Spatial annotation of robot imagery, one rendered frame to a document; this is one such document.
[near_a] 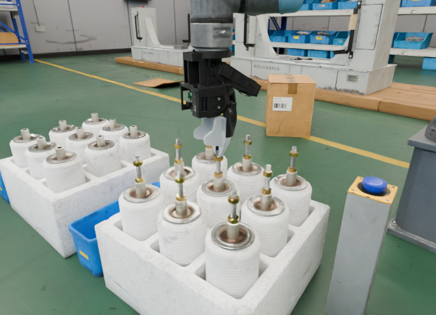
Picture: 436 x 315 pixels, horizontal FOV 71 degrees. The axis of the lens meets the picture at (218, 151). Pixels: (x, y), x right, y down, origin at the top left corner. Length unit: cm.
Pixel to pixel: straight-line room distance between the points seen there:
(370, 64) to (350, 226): 211
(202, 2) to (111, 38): 663
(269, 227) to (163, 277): 21
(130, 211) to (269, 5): 46
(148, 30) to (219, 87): 438
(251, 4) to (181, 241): 43
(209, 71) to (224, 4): 11
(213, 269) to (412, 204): 66
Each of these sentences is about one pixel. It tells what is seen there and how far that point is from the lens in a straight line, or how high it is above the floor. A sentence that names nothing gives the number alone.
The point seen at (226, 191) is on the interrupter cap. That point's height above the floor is 25.
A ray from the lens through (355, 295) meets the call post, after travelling 71.
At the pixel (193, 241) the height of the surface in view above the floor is 21.
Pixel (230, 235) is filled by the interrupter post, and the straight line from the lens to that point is 53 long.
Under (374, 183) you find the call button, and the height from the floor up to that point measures 33.
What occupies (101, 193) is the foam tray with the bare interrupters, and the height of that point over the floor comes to 14.
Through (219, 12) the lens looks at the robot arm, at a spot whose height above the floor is 60.
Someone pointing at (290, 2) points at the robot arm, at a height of 62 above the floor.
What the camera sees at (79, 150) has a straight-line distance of 104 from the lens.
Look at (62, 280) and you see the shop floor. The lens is 90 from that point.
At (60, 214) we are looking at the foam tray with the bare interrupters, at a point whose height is 14.
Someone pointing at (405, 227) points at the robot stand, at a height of 3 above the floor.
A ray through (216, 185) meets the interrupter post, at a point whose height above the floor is 26.
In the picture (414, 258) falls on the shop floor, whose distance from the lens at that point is 102.
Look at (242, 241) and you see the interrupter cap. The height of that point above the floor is 25.
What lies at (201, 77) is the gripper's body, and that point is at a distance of 56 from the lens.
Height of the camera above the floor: 59
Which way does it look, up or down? 23 degrees down
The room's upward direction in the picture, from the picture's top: straight up
